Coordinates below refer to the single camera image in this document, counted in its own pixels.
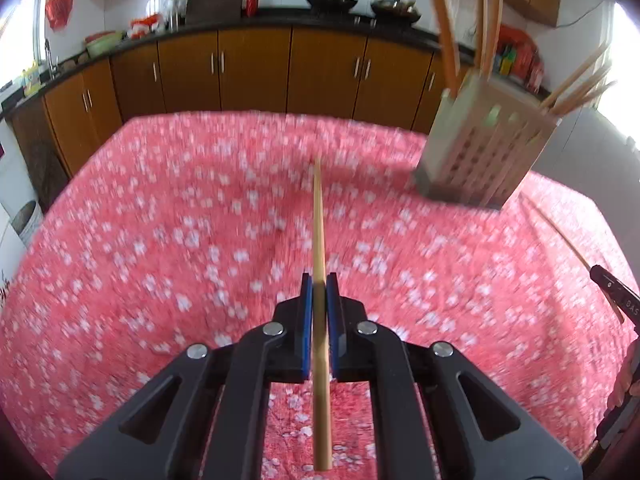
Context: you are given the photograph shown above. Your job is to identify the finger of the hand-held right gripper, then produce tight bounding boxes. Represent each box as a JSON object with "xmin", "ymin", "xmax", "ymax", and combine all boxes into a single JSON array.
[{"xmin": 589, "ymin": 264, "xmax": 640, "ymax": 326}]

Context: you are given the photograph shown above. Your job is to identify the yellow detergent bottle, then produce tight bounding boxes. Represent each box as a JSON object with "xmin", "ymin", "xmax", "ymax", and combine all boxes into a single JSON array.
[{"xmin": 22, "ymin": 61, "xmax": 42, "ymax": 94}]

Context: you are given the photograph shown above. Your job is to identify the red packets on counter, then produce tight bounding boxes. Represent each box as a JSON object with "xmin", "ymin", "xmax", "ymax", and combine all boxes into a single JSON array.
[{"xmin": 495, "ymin": 25, "xmax": 547, "ymax": 94}]

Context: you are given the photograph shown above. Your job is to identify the black kitchen countertop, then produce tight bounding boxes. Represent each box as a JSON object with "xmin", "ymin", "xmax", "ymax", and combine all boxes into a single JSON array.
[{"xmin": 0, "ymin": 6, "xmax": 551, "ymax": 116}]

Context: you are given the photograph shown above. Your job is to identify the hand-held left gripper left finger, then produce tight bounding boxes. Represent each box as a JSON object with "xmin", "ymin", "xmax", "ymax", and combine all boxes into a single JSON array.
[{"xmin": 56, "ymin": 272, "xmax": 315, "ymax": 480}]

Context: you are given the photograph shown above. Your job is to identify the dark cutting board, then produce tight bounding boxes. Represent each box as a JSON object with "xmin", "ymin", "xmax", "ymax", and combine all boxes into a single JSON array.
[{"xmin": 186, "ymin": 0, "xmax": 246, "ymax": 24}]

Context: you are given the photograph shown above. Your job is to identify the steel jar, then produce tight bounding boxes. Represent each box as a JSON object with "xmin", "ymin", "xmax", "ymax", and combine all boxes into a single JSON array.
[{"xmin": 167, "ymin": 0, "xmax": 187, "ymax": 31}]

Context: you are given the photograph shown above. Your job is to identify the green plastic basin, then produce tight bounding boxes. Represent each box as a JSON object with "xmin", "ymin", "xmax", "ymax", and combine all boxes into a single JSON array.
[{"xmin": 86, "ymin": 31, "xmax": 127, "ymax": 59}]

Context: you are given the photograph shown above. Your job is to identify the white appliance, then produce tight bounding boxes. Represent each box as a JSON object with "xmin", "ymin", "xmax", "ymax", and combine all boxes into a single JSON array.
[{"xmin": 0, "ymin": 119, "xmax": 47, "ymax": 253}]

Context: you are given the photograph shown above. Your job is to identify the person's right hand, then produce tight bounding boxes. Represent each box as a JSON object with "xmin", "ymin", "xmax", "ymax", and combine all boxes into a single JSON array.
[{"xmin": 607, "ymin": 336, "xmax": 640, "ymax": 411}]

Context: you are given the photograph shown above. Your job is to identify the white perforated utensil holder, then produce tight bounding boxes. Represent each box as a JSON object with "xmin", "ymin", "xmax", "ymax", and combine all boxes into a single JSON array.
[{"xmin": 411, "ymin": 67, "xmax": 563, "ymax": 211}]

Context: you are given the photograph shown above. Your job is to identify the black wok with lid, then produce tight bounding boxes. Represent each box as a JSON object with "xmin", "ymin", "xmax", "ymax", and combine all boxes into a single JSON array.
[{"xmin": 371, "ymin": 0, "xmax": 424, "ymax": 25}]

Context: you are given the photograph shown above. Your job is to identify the red wall decoration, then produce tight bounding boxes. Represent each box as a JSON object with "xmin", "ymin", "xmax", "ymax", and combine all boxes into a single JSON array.
[{"xmin": 45, "ymin": 0, "xmax": 77, "ymax": 32}]

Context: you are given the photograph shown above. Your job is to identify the bright window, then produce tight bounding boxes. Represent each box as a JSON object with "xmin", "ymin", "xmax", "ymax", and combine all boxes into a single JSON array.
[{"xmin": 597, "ymin": 0, "xmax": 640, "ymax": 153}]

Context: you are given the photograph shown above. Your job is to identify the red and white container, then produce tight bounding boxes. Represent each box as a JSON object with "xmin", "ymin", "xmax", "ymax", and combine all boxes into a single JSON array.
[{"xmin": 130, "ymin": 15, "xmax": 167, "ymax": 39}]

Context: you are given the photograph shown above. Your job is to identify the red floral tablecloth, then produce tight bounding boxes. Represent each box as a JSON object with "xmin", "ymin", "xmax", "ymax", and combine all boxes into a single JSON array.
[{"xmin": 0, "ymin": 110, "xmax": 631, "ymax": 480}]

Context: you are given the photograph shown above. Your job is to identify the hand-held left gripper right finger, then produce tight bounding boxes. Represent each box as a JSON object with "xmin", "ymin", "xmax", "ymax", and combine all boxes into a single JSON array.
[{"xmin": 325, "ymin": 271, "xmax": 585, "ymax": 480}]

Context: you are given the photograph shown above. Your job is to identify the long wooden base cabinets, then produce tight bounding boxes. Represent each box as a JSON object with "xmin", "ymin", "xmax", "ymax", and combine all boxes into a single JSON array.
[{"xmin": 110, "ymin": 27, "xmax": 473, "ymax": 136}]

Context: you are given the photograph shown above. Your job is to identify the wooden sink base cabinets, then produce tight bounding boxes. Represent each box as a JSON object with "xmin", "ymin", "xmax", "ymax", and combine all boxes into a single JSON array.
[{"xmin": 10, "ymin": 57, "xmax": 124, "ymax": 211}]

